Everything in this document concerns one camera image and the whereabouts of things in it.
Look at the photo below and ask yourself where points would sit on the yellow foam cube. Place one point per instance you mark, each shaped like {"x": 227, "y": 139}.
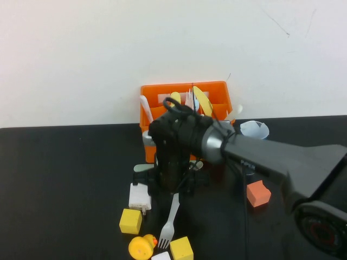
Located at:
{"x": 181, "y": 249}
{"x": 130, "y": 220}

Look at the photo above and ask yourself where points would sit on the orange plastic cutlery crate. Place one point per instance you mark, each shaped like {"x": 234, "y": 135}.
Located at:
{"x": 151, "y": 89}

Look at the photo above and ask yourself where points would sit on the pink plastic fork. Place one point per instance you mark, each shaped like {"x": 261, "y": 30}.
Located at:
{"x": 188, "y": 98}

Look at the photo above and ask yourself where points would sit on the yellow plastic knife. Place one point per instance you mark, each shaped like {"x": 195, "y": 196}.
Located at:
{"x": 203, "y": 101}

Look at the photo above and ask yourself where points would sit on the white charger plug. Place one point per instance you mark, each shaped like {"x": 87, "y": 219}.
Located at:
{"x": 138, "y": 196}

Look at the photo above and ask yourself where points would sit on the light blue plastic fork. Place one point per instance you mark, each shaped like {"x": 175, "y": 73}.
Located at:
{"x": 195, "y": 104}

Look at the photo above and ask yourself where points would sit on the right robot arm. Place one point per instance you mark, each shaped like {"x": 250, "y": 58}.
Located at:
{"x": 271, "y": 157}

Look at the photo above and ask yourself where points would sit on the yellow plastic spoon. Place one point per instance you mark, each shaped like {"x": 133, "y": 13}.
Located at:
{"x": 175, "y": 95}

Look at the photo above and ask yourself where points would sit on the yellow rubber duck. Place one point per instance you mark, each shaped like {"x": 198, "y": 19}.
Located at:
{"x": 139, "y": 247}

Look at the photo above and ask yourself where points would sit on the cream plastic knife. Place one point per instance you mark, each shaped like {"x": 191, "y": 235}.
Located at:
{"x": 236, "y": 111}

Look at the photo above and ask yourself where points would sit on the blue paper cone cup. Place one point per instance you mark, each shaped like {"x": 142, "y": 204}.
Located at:
{"x": 253, "y": 131}

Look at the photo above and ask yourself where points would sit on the orange foam cube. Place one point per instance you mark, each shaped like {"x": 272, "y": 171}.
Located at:
{"x": 259, "y": 195}

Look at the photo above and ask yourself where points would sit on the mint green plastic spoon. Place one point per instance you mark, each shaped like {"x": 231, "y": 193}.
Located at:
{"x": 141, "y": 168}

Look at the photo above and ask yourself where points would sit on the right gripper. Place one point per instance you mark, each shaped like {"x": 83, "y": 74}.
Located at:
{"x": 170, "y": 151}

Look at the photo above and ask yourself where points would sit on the grey plastic fork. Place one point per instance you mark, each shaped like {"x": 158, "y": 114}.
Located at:
{"x": 169, "y": 224}

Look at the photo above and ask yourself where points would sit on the white foam cube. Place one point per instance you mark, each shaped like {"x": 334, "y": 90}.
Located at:
{"x": 161, "y": 256}

